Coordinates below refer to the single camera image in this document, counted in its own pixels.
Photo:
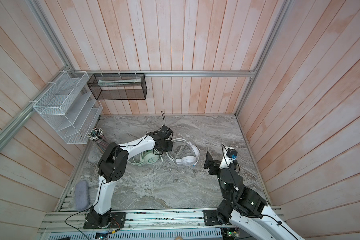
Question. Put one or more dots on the white wire mesh shelf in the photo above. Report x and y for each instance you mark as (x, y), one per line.
(68, 108)

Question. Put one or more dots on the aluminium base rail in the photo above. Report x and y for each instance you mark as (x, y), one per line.
(187, 223)

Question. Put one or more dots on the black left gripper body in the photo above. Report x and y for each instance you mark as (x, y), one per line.
(164, 146)

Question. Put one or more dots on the lavender glasses case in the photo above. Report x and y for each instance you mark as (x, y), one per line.
(82, 196)

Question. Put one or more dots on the mint green headphones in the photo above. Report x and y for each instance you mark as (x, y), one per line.
(145, 158)

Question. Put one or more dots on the aluminium wall rail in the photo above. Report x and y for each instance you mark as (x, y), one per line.
(174, 73)
(13, 127)

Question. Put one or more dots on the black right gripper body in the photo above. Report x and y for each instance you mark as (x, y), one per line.
(220, 174)

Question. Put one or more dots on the clear cup of pencils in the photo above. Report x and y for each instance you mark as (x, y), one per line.
(97, 136)

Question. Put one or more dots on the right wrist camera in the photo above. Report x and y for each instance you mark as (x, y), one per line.
(229, 157)

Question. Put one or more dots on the white headphones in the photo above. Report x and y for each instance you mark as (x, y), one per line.
(184, 153)

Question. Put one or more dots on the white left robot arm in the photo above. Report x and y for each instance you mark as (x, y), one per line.
(112, 166)

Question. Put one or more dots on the aluminium left wall rail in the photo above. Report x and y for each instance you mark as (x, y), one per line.
(13, 127)

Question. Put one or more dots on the black wire mesh basket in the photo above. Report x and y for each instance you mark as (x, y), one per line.
(119, 86)

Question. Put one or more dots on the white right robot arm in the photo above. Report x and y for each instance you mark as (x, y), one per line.
(241, 206)

